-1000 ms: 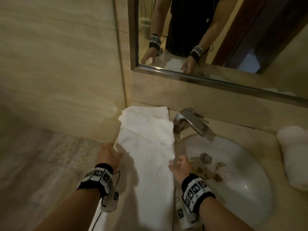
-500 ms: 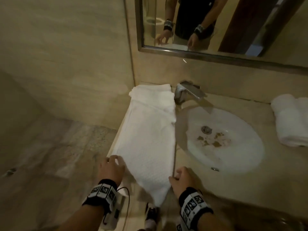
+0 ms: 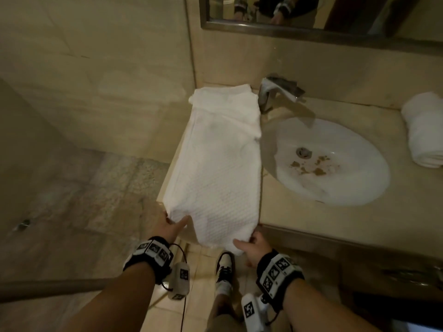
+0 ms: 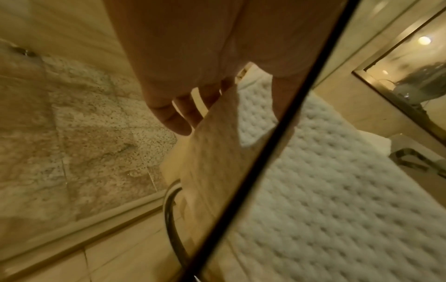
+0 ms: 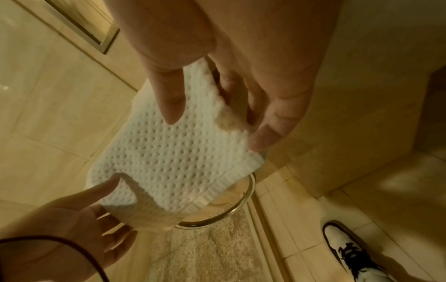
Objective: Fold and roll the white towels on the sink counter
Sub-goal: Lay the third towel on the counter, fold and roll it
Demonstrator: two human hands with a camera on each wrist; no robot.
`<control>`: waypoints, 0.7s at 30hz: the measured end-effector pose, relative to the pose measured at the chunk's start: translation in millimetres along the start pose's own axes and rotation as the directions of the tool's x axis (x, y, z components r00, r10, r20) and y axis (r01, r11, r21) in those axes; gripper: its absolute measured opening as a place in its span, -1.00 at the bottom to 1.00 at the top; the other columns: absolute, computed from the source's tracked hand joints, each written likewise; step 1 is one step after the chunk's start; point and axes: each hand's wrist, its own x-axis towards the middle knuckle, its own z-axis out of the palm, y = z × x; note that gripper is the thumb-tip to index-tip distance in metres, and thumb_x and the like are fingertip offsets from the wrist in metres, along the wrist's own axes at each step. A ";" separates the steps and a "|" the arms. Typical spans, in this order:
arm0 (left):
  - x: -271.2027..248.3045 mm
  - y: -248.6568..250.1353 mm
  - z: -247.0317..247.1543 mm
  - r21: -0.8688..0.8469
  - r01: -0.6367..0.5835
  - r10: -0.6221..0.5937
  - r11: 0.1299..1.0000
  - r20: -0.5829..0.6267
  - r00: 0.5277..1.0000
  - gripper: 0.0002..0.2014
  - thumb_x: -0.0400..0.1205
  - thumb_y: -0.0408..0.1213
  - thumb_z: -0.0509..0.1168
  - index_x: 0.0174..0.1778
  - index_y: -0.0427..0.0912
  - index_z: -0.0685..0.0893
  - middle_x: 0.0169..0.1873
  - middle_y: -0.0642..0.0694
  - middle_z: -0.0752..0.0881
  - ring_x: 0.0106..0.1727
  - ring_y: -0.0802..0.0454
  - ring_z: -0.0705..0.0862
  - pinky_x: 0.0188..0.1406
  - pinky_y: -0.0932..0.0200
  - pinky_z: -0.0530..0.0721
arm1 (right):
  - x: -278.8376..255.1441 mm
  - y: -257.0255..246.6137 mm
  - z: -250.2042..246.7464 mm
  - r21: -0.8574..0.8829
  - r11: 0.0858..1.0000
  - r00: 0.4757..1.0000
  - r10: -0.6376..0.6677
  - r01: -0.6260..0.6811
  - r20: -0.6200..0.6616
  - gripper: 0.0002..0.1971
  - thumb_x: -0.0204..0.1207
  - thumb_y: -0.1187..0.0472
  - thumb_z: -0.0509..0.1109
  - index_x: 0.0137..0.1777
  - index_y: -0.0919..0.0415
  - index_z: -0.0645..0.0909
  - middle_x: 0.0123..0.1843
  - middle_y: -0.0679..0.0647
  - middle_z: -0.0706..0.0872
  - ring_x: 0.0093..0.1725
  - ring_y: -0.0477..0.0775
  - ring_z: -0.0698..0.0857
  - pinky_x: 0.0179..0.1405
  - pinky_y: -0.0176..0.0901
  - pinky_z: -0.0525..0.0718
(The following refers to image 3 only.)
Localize person's left hand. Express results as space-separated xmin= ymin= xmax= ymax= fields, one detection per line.
xmin=152 ymin=210 xmax=190 ymax=244

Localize person's right hand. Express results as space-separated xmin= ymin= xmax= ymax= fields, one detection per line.
xmin=233 ymin=231 xmax=274 ymax=268

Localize white waffle towel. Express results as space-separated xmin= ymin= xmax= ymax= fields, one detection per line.
xmin=401 ymin=91 xmax=443 ymax=169
xmin=162 ymin=83 xmax=263 ymax=255

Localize white patterned sink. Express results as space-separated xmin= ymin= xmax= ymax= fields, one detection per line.
xmin=260 ymin=116 xmax=392 ymax=207

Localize person's right forearm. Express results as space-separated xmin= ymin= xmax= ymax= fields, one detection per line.
xmin=282 ymin=278 xmax=381 ymax=332

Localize person's left forearm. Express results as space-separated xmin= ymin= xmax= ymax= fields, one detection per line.
xmin=59 ymin=261 xmax=156 ymax=332

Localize person's black white shoe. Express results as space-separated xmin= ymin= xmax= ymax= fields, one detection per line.
xmin=214 ymin=251 xmax=237 ymax=298

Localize person's khaki trouser leg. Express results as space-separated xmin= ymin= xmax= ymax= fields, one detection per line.
xmin=207 ymin=293 xmax=240 ymax=332

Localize black left wristband white tags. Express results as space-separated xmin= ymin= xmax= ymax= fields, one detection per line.
xmin=123 ymin=237 xmax=174 ymax=285

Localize black wristband white tags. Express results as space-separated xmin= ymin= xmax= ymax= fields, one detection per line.
xmin=123 ymin=237 xmax=174 ymax=285
xmin=256 ymin=249 xmax=305 ymax=312

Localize black right wristband white tags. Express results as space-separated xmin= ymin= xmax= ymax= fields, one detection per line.
xmin=256 ymin=249 xmax=305 ymax=312

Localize chrome faucet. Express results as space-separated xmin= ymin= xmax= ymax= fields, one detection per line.
xmin=257 ymin=76 xmax=306 ymax=114

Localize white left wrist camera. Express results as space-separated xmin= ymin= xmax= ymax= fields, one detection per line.
xmin=168 ymin=261 xmax=191 ymax=301

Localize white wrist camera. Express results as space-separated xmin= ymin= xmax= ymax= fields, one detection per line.
xmin=241 ymin=293 xmax=270 ymax=332
xmin=168 ymin=261 xmax=191 ymax=301

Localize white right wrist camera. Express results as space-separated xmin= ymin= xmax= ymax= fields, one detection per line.
xmin=241 ymin=293 xmax=270 ymax=332

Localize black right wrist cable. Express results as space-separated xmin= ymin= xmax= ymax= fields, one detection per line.
xmin=264 ymin=306 xmax=281 ymax=326

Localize metal framed wall mirror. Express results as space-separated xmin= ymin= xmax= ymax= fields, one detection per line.
xmin=199 ymin=0 xmax=443 ymax=56

